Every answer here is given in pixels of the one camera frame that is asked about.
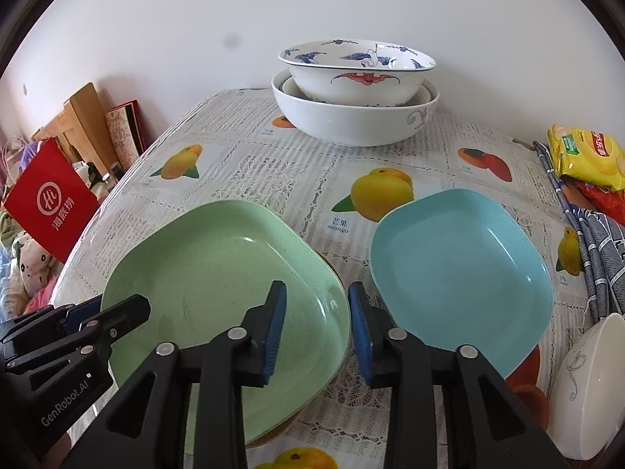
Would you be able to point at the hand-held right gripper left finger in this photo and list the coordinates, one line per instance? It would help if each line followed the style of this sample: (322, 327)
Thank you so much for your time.
(276, 332)

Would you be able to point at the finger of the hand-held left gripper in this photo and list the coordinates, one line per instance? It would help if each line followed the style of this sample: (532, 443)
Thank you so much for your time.
(122, 312)
(80, 312)

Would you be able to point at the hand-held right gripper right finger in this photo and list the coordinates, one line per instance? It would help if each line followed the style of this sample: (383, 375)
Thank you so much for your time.
(359, 337)

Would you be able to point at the green speckled plate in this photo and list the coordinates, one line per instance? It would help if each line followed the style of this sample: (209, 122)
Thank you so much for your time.
(195, 278)

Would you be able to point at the blue speckled plate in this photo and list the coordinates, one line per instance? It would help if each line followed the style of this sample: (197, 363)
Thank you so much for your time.
(454, 273)

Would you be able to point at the white bowl with grey swirl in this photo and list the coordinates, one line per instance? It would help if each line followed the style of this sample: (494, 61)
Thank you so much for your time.
(591, 400)

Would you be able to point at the spotted white cloth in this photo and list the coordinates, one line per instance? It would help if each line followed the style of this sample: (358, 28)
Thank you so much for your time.
(29, 264)

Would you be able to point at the red paper bag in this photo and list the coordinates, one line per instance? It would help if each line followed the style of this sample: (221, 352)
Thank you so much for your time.
(49, 200)

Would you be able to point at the fruit print tablecloth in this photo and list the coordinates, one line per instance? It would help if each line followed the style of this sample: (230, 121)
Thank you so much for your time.
(312, 176)

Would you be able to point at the large white bowl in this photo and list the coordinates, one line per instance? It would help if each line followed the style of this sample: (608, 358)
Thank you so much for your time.
(351, 127)

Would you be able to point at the grey checked folded cloth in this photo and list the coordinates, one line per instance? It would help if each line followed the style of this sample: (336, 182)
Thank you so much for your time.
(593, 249)

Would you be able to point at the blue and red patterned bowl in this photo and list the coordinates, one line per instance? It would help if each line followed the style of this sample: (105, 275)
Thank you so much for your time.
(317, 80)

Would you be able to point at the red chip bag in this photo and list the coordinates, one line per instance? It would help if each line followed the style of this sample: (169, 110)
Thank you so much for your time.
(605, 200)

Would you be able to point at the yellow chip bag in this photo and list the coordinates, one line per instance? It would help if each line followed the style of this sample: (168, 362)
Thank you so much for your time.
(586, 156)

